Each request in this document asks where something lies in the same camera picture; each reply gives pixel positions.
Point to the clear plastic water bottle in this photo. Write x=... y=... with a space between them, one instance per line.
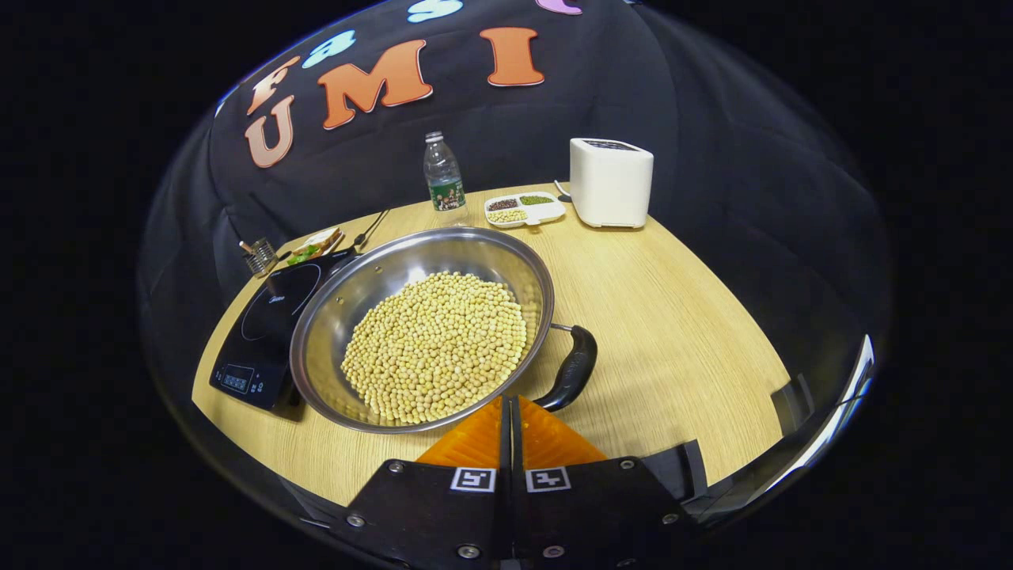
x=443 y=170

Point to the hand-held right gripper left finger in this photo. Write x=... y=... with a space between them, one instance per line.
x=443 y=514

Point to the black induction cooktop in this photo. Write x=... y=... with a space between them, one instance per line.
x=261 y=332

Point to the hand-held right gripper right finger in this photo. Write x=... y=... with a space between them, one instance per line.
x=586 y=514

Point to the white toaster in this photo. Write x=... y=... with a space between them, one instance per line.
x=609 y=186

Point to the white divided dish of beans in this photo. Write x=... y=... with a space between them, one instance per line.
x=526 y=210

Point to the pile of yellow soybeans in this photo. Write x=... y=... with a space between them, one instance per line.
x=435 y=348

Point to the plate with sandwich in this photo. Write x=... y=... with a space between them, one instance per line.
x=316 y=244

